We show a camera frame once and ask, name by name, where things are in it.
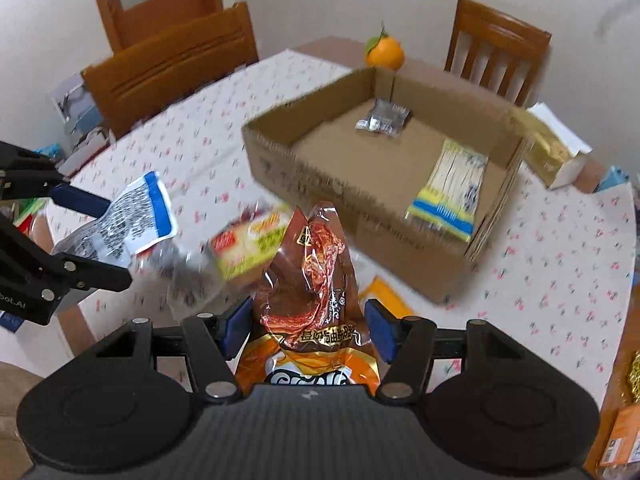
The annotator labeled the brown orange snack bag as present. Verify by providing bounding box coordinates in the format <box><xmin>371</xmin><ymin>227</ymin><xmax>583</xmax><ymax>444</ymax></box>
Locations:
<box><xmin>235</xmin><ymin>202</ymin><xmax>380</xmax><ymax>394</ymax></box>

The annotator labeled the brown cardboard box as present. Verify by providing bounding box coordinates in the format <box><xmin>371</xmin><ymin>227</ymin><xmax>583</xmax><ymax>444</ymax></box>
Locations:
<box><xmin>242</xmin><ymin>68</ymin><xmax>530</xmax><ymax>304</ymax></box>

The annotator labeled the small dark clear snack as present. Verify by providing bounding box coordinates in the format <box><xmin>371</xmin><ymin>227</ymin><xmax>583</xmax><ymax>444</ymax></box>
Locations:
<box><xmin>355</xmin><ymin>99</ymin><xmax>411</xmax><ymax>138</ymax></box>

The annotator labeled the gold trinket pile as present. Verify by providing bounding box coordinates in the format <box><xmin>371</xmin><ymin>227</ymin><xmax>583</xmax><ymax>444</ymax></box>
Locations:
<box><xmin>618</xmin><ymin>351</ymin><xmax>640</xmax><ymax>406</ymax></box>

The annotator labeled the white blue snack bag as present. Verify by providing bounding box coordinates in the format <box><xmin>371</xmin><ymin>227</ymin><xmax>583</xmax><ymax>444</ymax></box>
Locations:
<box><xmin>53</xmin><ymin>171</ymin><xmax>224</xmax><ymax>321</ymax></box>

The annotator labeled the orange printed box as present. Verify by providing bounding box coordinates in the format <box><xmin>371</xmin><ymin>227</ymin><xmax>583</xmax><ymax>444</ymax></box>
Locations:
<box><xmin>599</xmin><ymin>403</ymin><xmax>640</xmax><ymax>468</ymax></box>

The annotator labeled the gold tissue pack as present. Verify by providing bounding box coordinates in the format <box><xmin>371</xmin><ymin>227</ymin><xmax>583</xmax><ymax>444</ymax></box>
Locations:
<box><xmin>510</xmin><ymin>102</ymin><xmax>592</xmax><ymax>190</ymax></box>

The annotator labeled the orange fruit with leaf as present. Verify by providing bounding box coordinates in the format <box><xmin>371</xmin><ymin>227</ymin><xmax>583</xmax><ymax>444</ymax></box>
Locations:
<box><xmin>364</xmin><ymin>24</ymin><xmax>405</xmax><ymax>72</ymax></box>

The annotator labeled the orange square snack pack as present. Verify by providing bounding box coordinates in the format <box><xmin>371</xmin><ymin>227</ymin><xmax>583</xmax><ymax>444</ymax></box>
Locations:
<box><xmin>358</xmin><ymin>275</ymin><xmax>414</xmax><ymax>318</ymax></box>

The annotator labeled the light blue box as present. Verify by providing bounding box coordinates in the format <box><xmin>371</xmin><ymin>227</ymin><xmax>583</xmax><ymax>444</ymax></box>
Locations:
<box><xmin>596</xmin><ymin>166</ymin><xmax>629</xmax><ymax>192</ymax></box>

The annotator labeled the wooden chair left side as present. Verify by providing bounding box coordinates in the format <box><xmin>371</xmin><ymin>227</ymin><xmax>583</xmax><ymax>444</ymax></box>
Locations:
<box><xmin>81</xmin><ymin>1</ymin><xmax>258</xmax><ymax>139</ymax></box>

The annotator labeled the cherry print tablecloth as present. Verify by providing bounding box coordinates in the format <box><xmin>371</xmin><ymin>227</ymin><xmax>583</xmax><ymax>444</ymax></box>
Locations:
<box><xmin>73</xmin><ymin>50</ymin><xmax>636</xmax><ymax>401</ymax></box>

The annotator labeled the wooden chair far end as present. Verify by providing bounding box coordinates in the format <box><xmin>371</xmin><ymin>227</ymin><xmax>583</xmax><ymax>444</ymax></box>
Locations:
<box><xmin>444</xmin><ymin>0</ymin><xmax>552</xmax><ymax>106</ymax></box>

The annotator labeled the long yellow blue noodle snack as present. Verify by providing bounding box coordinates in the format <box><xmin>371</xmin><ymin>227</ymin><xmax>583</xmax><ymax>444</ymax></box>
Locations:
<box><xmin>405</xmin><ymin>139</ymin><xmax>488</xmax><ymax>243</ymax></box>

